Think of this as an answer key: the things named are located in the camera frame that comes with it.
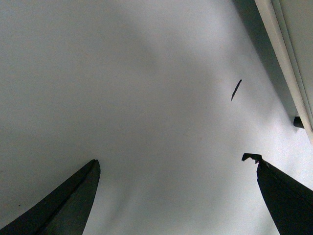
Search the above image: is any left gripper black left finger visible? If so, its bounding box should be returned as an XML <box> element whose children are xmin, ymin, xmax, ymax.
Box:
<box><xmin>0</xmin><ymin>160</ymin><xmax>100</xmax><ymax>235</ymax></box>

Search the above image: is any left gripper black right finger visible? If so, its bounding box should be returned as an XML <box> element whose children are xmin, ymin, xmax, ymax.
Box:
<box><xmin>242</xmin><ymin>153</ymin><xmax>313</xmax><ymax>235</ymax></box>

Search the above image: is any cream Toshiba toaster oven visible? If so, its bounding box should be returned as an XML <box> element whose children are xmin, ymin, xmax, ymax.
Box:
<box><xmin>255</xmin><ymin>0</ymin><xmax>313</xmax><ymax>140</ymax></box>

